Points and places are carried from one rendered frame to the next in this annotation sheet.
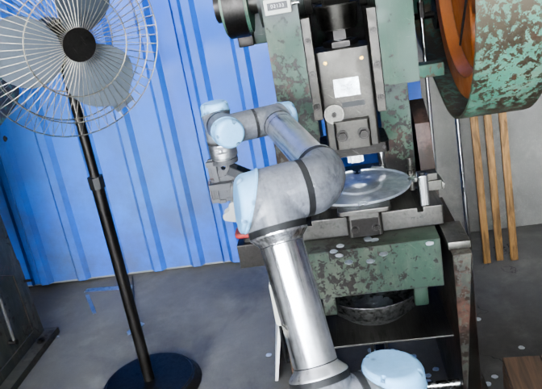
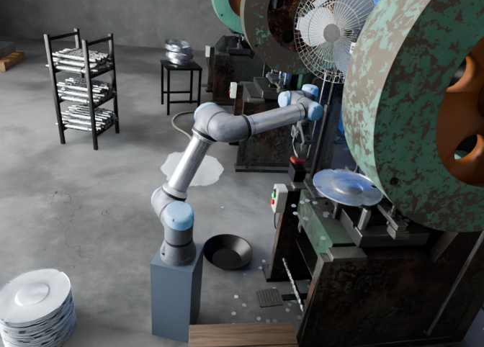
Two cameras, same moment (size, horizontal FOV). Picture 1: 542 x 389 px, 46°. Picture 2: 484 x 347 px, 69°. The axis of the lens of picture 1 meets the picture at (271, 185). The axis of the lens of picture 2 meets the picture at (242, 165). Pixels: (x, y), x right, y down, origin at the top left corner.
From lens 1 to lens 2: 1.56 m
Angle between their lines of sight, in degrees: 64
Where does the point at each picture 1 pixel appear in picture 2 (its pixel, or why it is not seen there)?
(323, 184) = (211, 125)
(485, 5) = (345, 99)
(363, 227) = (329, 206)
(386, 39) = not seen: hidden behind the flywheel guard
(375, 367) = (175, 204)
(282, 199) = (201, 119)
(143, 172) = not seen: hidden behind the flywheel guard
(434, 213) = (356, 236)
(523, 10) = (358, 119)
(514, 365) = (284, 327)
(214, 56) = not seen: outside the picture
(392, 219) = (343, 217)
